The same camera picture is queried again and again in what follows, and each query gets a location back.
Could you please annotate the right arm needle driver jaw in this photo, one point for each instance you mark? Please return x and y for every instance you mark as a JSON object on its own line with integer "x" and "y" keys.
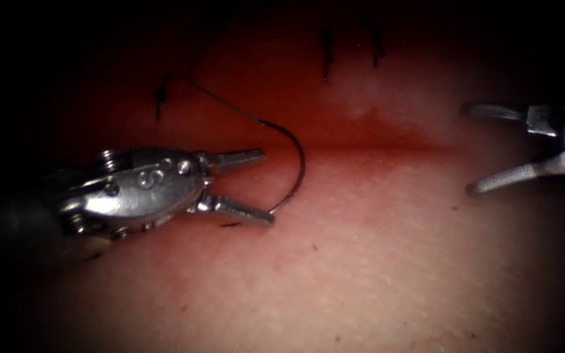
{"x": 540, "y": 120}
{"x": 523, "y": 174}

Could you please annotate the left arm needle driver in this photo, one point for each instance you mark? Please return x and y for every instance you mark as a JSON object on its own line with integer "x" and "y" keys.
{"x": 135, "y": 188}

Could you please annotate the left arm needle driver jaw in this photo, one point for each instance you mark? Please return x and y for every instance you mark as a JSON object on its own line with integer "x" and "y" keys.
{"x": 236, "y": 210}
{"x": 236, "y": 158}

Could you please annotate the blue thread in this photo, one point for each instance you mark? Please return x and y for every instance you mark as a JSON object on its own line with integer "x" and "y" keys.
{"x": 223, "y": 102}

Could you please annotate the curved steel needle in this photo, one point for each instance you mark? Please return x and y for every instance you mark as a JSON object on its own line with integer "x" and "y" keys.
{"x": 303, "y": 164}

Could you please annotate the tissue pad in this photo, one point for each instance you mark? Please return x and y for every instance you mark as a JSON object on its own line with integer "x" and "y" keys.
{"x": 361, "y": 255}

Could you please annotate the black stitching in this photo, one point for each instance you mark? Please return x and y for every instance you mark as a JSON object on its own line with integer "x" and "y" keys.
{"x": 327, "y": 49}

